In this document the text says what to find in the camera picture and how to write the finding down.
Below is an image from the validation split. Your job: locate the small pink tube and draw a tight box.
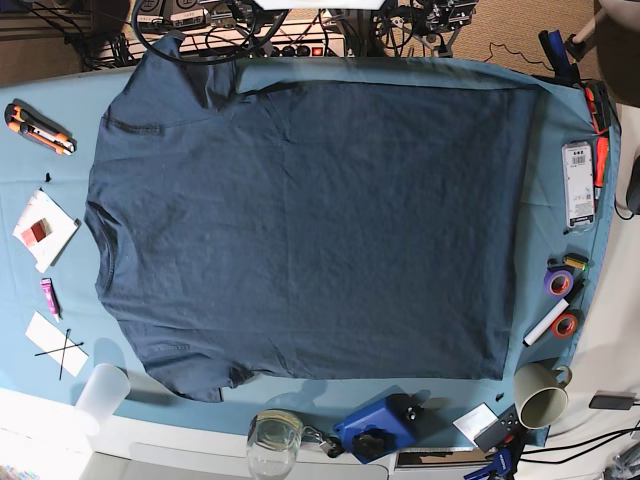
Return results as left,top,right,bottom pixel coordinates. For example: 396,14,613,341
40,278,61,323

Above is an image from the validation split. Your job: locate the black remote control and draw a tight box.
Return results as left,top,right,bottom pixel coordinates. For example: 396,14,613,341
474,404,522,452

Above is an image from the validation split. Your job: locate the small yellow battery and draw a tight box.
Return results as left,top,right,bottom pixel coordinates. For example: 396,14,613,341
562,254,589,271

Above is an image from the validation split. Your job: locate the white power strip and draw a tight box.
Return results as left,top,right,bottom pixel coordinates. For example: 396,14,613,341
174,24,351,58

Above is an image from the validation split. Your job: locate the black hair pin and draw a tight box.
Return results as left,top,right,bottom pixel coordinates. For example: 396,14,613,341
34,342,84,357
58,328,71,381

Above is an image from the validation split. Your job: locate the white paper with red square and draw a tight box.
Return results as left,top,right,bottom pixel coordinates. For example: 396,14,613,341
12,190,80,273

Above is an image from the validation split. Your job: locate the white marker pen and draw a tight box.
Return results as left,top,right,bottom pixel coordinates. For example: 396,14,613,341
522,298,570,347

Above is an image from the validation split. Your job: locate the clear glass mug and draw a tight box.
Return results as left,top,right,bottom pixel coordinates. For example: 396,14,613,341
246,409,304,479

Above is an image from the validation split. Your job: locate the white packaged device box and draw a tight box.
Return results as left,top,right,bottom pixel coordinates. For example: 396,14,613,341
562,141,595,231

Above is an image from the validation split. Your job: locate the beige ceramic mug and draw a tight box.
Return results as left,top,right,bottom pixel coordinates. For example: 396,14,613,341
513,363,573,430

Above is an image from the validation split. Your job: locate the black adapter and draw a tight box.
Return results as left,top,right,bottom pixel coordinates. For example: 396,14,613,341
588,391,638,411

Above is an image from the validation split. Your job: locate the light blue table cloth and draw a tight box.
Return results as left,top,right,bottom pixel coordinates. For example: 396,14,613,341
1,68,625,446

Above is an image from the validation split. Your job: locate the black cable loop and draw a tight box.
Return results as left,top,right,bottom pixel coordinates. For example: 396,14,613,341
131,0,292,65

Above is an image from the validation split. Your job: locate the purple tape roll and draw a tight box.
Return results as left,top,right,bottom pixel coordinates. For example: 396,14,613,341
543,267,574,299

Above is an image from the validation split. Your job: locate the dark blue T-shirt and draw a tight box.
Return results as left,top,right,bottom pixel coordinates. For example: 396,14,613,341
85,36,540,402

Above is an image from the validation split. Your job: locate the blue plastic box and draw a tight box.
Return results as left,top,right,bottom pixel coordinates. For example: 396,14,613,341
333,393,423,464

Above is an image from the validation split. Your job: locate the blue clamp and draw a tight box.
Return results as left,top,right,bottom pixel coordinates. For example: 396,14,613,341
463,440,525,480

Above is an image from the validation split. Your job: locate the orange screwdriver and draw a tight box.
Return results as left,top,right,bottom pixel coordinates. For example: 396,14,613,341
594,135,609,207

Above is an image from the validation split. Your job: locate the red tape roll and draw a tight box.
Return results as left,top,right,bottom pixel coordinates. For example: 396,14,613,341
551,312,579,339

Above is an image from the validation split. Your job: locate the orange black utility knife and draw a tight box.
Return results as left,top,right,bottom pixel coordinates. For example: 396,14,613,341
4,101,76,156

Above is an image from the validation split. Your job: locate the small padlock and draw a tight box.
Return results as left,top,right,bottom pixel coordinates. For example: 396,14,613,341
303,425,345,459

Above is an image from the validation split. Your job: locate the translucent plastic cup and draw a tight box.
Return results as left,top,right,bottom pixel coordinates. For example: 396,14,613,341
74,363,131,436

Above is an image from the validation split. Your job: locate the orange black tool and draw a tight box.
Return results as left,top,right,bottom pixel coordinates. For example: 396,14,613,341
583,80,611,135

